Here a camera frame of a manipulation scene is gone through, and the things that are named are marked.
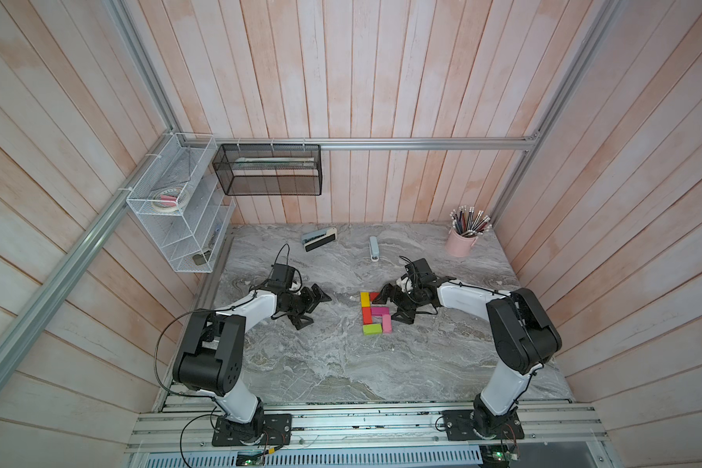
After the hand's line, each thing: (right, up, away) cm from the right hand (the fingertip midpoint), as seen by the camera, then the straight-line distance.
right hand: (380, 306), depth 93 cm
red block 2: (-4, -3, +1) cm, 5 cm away
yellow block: (-5, +2, +5) cm, 7 cm away
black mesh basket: (-39, +48, +14) cm, 64 cm away
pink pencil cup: (+30, +20, +12) cm, 38 cm away
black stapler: (-22, +23, +19) cm, 37 cm away
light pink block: (+2, -5, -1) cm, 6 cm away
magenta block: (0, -1, 0) cm, 1 cm away
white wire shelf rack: (-55, +21, -15) cm, 61 cm away
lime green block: (-3, -7, -2) cm, 8 cm away
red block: (-2, +3, +4) cm, 5 cm away
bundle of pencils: (+35, +28, +14) cm, 47 cm away
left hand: (-18, -1, -2) cm, 18 cm away
